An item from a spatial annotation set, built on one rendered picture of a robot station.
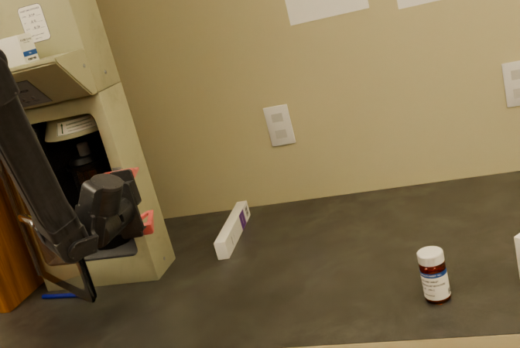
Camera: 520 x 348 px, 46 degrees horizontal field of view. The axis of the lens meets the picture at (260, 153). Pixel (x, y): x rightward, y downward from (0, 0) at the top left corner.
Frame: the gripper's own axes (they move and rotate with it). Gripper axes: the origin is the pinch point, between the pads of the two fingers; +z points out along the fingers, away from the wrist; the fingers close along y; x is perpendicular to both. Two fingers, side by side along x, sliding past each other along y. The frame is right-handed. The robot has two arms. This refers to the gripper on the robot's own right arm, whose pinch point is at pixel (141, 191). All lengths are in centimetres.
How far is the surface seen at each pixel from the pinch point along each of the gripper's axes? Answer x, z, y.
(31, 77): 17.3, 2.1, 27.7
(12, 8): 22.9, 11.8, 42.3
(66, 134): 22.2, 13.1, 12.4
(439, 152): -57, 55, -21
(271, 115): -14, 54, -2
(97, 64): 9.3, 15.1, 26.0
